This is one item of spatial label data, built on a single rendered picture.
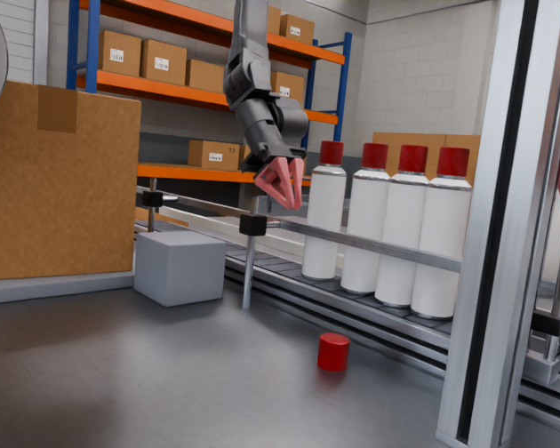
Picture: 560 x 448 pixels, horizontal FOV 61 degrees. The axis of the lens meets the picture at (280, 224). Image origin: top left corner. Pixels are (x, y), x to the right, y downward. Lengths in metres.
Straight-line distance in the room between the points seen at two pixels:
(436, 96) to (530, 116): 5.76
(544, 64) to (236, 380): 0.38
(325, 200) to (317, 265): 0.10
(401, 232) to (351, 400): 0.22
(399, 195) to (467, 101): 5.21
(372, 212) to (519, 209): 0.28
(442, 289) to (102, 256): 0.50
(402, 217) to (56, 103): 0.49
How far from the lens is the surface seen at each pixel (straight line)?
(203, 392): 0.47
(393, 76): 6.60
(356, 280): 0.65
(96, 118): 0.76
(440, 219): 0.58
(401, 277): 0.62
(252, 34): 0.90
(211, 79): 4.62
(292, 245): 0.81
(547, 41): 0.40
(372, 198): 0.64
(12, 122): 0.74
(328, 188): 0.68
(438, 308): 0.60
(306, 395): 0.49
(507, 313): 0.40
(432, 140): 4.25
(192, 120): 5.32
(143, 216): 1.45
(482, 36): 5.90
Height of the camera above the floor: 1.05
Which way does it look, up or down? 8 degrees down
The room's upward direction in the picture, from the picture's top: 6 degrees clockwise
